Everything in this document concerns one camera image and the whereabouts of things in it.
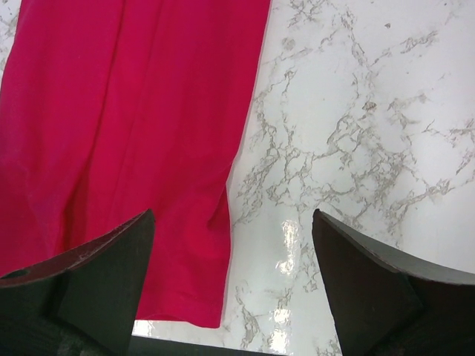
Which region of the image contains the magenta pink t-shirt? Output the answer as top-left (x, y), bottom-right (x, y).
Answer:
top-left (1, 1), bottom-right (270, 329)

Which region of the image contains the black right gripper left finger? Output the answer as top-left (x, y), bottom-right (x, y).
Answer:
top-left (1, 210), bottom-right (154, 355)

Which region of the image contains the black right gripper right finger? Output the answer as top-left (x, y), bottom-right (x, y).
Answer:
top-left (312, 209), bottom-right (474, 355)

